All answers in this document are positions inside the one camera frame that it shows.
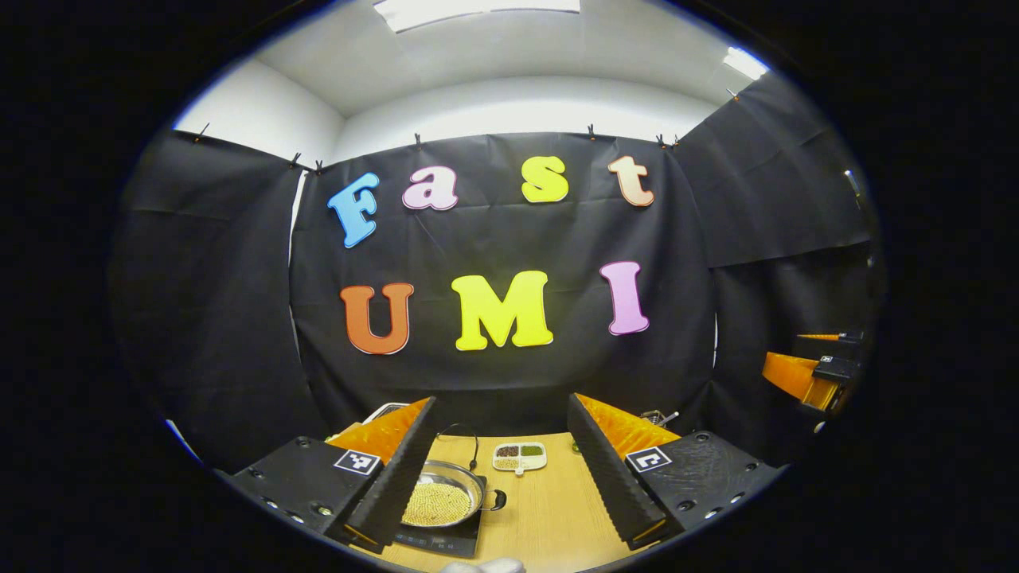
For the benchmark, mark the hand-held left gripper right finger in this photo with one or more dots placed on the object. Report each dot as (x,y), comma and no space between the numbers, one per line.
(609,477)

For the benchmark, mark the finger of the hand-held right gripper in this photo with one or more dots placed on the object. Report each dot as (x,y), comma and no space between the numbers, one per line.
(850,337)
(792,374)

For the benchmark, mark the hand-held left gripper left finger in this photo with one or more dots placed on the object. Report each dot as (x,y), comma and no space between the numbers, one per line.
(402,477)

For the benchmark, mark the stainless steel pot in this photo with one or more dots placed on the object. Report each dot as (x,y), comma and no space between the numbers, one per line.
(471,484)

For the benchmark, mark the black induction cooktop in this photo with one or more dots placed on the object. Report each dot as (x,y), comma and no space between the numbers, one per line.
(446,541)

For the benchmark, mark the pile of soybeans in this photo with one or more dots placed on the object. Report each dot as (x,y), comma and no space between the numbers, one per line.
(436,503)

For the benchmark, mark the white toaster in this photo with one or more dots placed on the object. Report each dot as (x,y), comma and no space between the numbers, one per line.
(388,407)

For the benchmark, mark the white divided tray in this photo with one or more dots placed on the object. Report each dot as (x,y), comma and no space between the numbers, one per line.
(519,460)

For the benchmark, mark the white round object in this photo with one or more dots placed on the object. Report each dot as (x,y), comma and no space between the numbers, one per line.
(482,567)

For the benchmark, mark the black backdrop cloth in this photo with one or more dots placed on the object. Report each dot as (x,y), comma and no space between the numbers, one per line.
(478,382)

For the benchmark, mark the small ceiling light panel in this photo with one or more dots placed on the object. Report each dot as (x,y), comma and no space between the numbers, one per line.
(744,62)

